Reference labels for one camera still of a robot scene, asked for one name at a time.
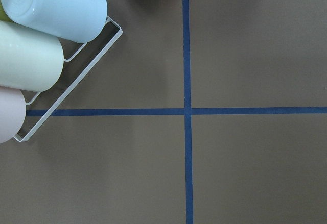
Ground light blue cup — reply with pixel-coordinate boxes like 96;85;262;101
1;0;107;43

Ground light pink cup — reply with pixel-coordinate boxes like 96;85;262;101
1;87;26;143

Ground yellow-green cup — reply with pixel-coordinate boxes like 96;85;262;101
0;3;12;22

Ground light green cup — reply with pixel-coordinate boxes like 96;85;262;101
1;21;64;92

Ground white wire cup rack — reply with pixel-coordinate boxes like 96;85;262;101
13;16;123;142

